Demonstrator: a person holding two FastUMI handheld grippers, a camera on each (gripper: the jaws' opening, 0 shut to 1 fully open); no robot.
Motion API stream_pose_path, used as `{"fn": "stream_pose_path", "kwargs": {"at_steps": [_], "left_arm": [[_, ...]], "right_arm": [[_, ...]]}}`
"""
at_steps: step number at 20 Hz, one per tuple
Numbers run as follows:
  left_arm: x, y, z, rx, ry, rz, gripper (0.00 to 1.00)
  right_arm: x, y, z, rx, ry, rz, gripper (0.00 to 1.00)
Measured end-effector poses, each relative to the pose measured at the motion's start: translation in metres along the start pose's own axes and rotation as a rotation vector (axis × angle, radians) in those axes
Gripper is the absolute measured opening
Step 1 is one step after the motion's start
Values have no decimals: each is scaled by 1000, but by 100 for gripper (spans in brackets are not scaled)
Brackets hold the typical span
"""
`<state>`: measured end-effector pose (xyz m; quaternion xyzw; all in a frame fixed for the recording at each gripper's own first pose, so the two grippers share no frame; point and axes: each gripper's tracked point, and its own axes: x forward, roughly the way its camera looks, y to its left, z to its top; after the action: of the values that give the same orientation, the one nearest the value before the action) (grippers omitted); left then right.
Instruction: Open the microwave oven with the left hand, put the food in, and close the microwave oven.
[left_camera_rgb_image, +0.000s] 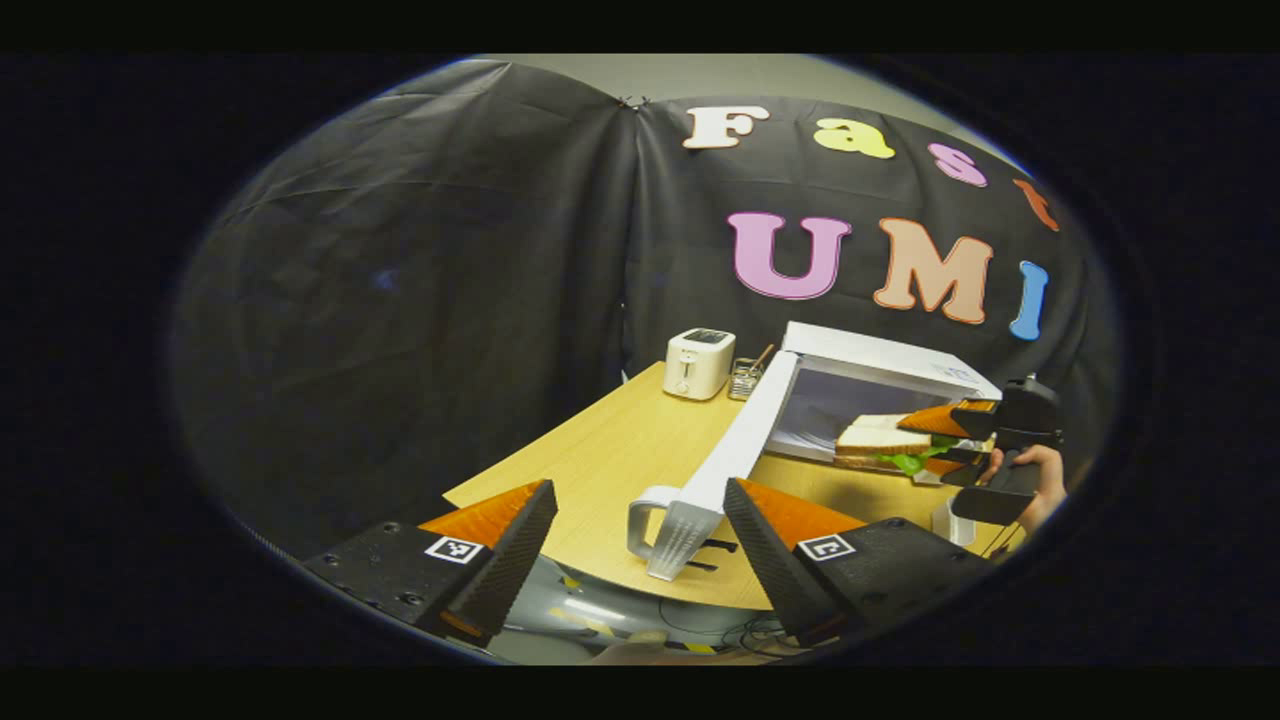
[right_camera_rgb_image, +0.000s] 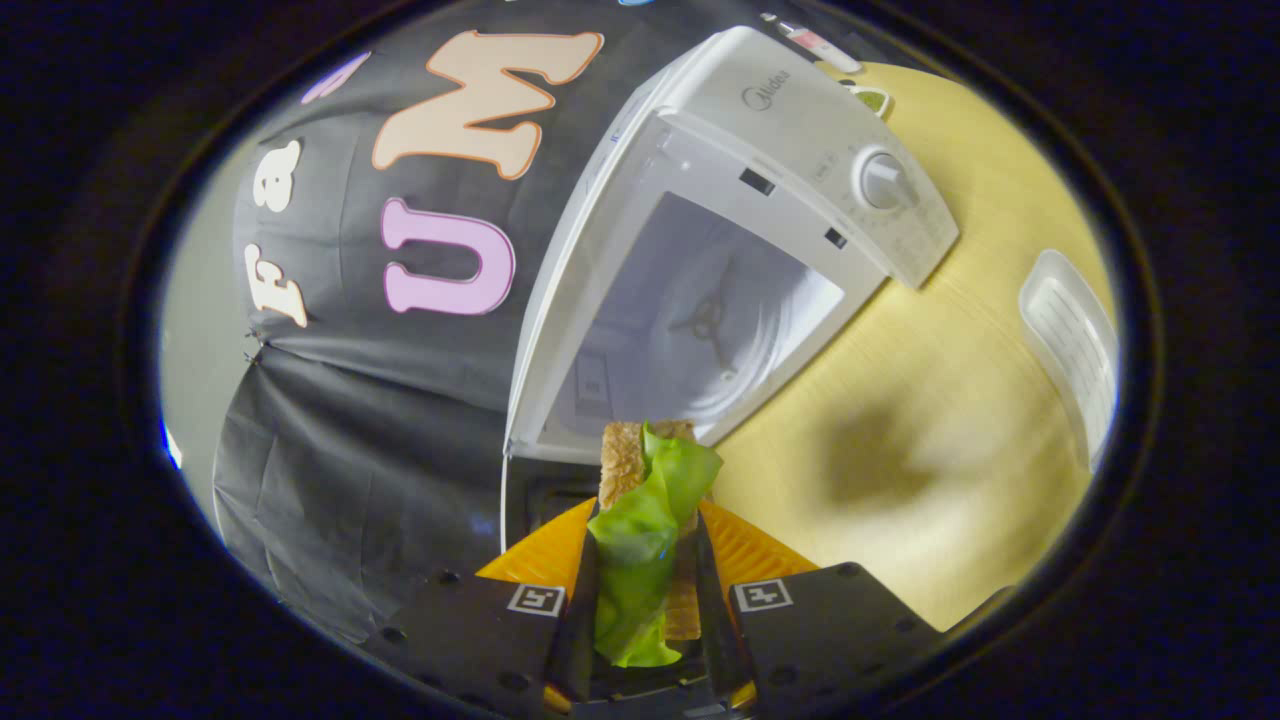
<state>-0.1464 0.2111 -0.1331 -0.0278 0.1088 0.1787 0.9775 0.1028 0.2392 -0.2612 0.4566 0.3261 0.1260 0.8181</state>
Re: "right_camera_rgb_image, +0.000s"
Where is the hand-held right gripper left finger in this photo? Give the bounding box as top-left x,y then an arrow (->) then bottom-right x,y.
360,498 -> 601,716

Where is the clear bottle with pink label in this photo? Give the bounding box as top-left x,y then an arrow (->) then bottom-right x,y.
760,12 -> 863,75

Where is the white microwave oven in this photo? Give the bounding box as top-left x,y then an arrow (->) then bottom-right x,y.
500,25 -> 961,556

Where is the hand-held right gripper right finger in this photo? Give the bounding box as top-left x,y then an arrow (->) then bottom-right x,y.
695,500 -> 946,716

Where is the white ribbed tray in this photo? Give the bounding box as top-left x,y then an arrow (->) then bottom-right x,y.
1018,248 -> 1119,473

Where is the lettuce sandwich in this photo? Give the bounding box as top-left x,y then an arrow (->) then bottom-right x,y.
585,420 -> 724,669

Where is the black backdrop cloth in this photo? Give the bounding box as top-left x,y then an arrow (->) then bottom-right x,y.
210,0 -> 901,646

